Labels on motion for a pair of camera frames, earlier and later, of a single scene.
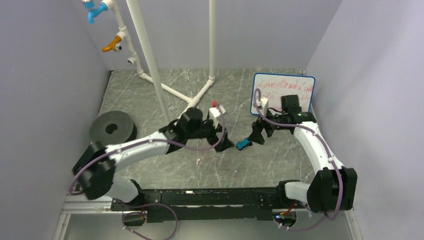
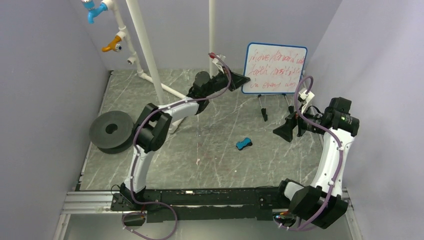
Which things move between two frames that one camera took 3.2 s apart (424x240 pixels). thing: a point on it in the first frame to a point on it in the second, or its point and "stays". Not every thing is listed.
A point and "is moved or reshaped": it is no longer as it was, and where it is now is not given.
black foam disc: x=112 y=127 stays
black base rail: x=205 y=204 stays
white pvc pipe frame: x=190 y=103 stays
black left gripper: x=225 y=143 to x=237 y=80
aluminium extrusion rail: x=79 y=204 stays
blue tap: x=89 y=4 stays
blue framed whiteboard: x=272 y=86 is moved or reshaped
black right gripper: x=256 y=136 to x=286 y=130
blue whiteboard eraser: x=245 y=142 stays
